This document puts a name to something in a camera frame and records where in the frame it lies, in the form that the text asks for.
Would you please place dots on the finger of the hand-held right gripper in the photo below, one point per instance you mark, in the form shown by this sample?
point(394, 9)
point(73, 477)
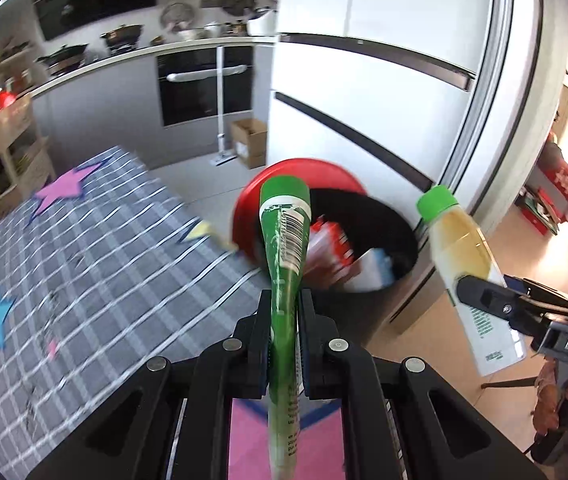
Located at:
point(516, 284)
point(494, 305)

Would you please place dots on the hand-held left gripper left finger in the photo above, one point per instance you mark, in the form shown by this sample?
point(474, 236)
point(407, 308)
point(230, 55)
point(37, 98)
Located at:
point(251, 360)

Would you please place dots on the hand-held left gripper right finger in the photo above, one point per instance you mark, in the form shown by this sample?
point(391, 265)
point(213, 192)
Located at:
point(316, 360)

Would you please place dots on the green-capped plastic bottle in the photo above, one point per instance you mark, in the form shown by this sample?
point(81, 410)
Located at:
point(464, 245)

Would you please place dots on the green hand cream tube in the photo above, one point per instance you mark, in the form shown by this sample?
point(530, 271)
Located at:
point(284, 260)

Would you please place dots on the black trash bin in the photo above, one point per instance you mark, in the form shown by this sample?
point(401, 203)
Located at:
point(389, 220)

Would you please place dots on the person's right hand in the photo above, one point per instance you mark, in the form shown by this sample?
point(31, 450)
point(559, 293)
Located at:
point(549, 400)

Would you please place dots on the boxes on floor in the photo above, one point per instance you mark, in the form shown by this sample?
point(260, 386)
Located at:
point(539, 210)

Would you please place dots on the red gift bag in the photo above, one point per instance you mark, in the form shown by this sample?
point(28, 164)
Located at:
point(561, 177)

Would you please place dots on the grey checked star blanket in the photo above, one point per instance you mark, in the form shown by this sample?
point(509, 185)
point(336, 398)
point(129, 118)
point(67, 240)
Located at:
point(114, 270)

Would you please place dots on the small cardboard box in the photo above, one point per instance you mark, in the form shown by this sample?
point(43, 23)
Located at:
point(249, 140)

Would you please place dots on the white refrigerator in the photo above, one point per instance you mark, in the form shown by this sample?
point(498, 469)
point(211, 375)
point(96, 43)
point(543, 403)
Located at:
point(364, 110)

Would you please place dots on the white mop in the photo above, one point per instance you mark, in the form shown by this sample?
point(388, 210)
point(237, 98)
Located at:
point(220, 110)

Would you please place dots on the black built-in oven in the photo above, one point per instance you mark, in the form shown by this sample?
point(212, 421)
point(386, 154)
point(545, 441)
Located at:
point(189, 105)

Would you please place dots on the grey base cabinet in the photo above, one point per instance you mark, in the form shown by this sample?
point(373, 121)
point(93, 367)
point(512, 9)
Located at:
point(104, 110)

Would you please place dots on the white bowl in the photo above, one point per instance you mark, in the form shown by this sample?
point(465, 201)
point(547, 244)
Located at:
point(190, 35)

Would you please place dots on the white kettle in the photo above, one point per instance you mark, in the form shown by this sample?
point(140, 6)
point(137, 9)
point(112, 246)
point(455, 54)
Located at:
point(212, 28)

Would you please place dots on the white rice cooker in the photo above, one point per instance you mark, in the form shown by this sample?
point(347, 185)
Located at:
point(261, 22)

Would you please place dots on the beige storage trolley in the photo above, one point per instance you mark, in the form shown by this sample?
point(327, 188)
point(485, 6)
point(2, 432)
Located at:
point(14, 120)

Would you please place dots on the dark cooking pot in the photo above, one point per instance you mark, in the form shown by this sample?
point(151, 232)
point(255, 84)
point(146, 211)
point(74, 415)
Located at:
point(121, 35)

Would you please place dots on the silver round steamer rack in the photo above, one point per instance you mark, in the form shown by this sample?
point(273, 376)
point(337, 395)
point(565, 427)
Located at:
point(176, 12)

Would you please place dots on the black wok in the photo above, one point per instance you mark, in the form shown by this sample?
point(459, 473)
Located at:
point(64, 57)

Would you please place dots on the white sliding door frame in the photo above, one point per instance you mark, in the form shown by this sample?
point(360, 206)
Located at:
point(519, 85)

